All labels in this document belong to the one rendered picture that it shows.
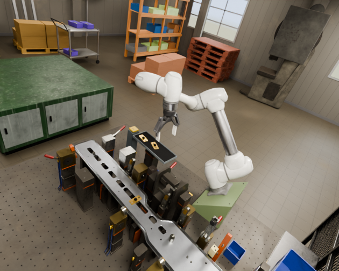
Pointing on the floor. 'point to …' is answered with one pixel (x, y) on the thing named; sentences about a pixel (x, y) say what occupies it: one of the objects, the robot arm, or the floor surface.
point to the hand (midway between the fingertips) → (166, 136)
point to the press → (289, 54)
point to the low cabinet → (43, 100)
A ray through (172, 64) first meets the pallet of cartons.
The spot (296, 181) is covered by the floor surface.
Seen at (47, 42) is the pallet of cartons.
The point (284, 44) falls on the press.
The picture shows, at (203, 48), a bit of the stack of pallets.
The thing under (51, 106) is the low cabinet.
